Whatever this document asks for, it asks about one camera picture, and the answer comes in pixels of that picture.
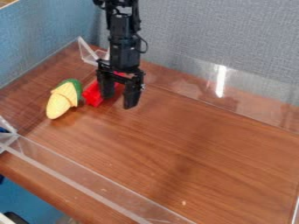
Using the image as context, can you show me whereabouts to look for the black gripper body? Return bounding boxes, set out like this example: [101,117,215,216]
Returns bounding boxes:
[97,59,145,91]

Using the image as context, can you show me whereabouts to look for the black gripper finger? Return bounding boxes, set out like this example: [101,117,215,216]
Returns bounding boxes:
[97,72,115,99]
[124,82,143,109]

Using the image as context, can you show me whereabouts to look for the red plastic block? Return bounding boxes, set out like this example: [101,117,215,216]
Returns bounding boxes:
[81,72,125,107]

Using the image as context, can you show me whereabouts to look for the yellow green toy corn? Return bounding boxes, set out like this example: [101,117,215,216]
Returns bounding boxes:
[45,79,82,119]

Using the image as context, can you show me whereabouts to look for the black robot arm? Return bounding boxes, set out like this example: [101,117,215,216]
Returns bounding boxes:
[92,0,145,109]

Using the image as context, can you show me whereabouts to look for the clear acrylic corner bracket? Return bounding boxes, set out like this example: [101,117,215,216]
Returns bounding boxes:
[77,37,109,67]

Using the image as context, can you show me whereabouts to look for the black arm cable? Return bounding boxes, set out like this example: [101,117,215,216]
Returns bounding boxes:
[133,33,149,54]

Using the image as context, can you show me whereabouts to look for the clear acrylic front bracket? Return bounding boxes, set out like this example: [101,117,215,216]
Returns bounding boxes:
[0,116,21,154]

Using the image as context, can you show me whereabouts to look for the clear acrylic back wall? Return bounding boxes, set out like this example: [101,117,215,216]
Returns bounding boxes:
[141,46,299,135]

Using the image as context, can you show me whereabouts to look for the clear acrylic wall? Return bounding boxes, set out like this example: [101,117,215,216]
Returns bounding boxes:
[141,46,299,135]
[5,136,195,224]

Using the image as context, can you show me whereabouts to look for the clear acrylic front wall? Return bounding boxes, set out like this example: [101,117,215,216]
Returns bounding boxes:
[5,136,195,224]

